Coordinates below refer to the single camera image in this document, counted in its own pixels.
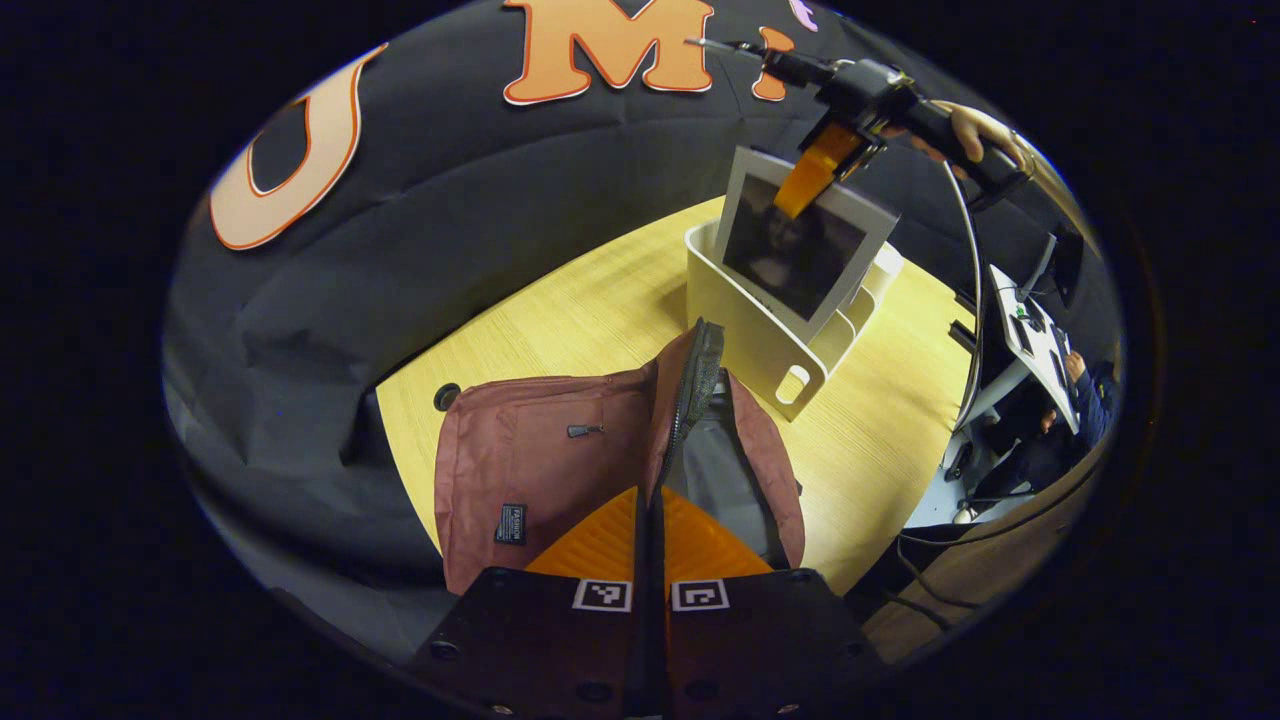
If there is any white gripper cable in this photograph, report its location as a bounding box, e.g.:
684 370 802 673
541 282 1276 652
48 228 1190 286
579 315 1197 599
940 160 991 436

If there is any white bookshelf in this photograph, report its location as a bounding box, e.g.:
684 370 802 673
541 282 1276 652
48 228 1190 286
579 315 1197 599
685 220 904 423

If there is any portrait cover book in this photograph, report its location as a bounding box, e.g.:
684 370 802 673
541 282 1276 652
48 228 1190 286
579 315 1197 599
712 145 899 344

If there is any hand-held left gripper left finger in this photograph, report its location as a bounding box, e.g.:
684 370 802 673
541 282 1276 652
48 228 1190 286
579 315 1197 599
410 487 656 716

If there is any black computer monitor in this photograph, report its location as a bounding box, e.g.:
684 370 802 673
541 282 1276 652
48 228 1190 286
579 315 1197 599
1040 225 1088 306

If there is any white desk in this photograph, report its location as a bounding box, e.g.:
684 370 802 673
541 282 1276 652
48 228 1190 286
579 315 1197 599
985 265 1081 431

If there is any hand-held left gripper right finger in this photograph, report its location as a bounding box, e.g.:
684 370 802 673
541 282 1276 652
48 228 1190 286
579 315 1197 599
655 487 886 716

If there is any person's brown garment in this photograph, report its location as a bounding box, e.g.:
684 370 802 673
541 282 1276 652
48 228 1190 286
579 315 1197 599
865 440 1111 663

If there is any maroon schoolbag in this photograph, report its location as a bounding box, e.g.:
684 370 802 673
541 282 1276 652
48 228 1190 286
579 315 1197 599
433 318 807 598

